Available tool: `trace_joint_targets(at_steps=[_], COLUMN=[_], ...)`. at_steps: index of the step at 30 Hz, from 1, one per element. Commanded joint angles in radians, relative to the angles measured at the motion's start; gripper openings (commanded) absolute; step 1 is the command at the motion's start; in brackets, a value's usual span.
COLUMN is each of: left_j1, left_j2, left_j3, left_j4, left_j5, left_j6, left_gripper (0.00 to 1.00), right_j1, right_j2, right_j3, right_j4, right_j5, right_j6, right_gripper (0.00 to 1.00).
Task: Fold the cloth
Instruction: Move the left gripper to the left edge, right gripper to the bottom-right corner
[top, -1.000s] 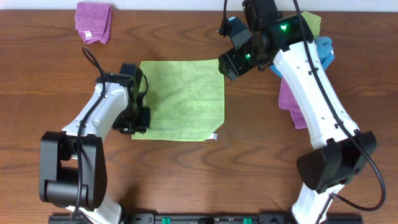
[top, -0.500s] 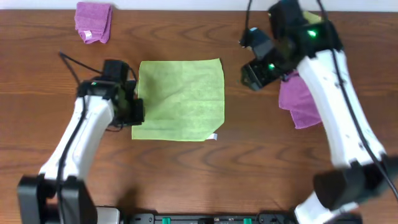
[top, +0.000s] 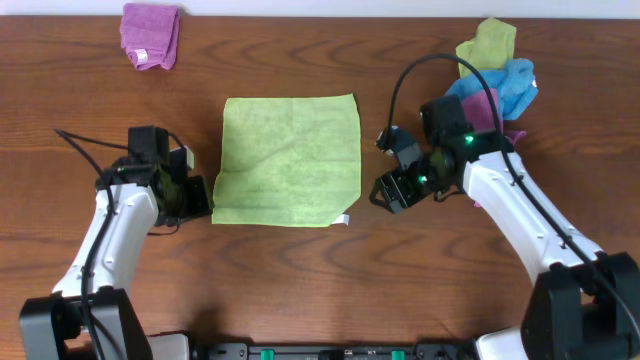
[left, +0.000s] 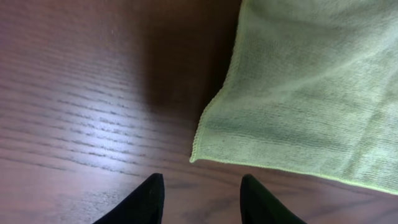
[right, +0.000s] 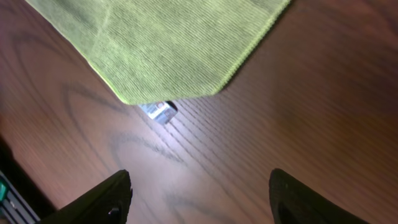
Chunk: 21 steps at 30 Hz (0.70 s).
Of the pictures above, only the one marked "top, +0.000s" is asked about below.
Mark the blue cloth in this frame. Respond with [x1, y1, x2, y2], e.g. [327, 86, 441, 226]
[446, 58, 539, 121]

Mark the purple cloth in pile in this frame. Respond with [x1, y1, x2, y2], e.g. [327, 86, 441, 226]
[461, 88, 527, 144]

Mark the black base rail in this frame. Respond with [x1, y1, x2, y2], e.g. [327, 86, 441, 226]
[190, 342, 479, 360]

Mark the green microfiber cloth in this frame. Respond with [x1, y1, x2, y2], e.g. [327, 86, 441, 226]
[212, 94, 362, 227]

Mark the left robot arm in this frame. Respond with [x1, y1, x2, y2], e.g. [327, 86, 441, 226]
[19, 154, 212, 359]

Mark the folded purple cloth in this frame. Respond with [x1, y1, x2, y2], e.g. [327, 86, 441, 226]
[120, 3, 181, 71]

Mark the green cloth in pile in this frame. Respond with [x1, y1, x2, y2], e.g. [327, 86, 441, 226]
[456, 18, 517, 70]

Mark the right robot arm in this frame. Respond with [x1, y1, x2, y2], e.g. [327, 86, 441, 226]
[370, 126, 639, 359]

